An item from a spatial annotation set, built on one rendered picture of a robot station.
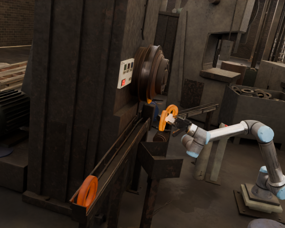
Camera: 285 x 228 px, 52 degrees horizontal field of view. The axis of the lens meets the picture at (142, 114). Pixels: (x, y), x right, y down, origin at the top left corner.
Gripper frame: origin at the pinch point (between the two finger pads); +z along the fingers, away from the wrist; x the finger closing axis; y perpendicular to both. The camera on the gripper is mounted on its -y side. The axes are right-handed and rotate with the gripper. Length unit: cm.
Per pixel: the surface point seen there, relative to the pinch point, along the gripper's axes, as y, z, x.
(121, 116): -4.0, 25.9, 25.3
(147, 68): 28.6, 27.4, 0.2
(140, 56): 32.0, 37.4, -6.7
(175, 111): -12, -5, -67
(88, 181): -15, 16, 91
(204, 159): -48, -55, -77
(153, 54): 38.2, 29.3, -7.1
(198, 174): -66, -58, -77
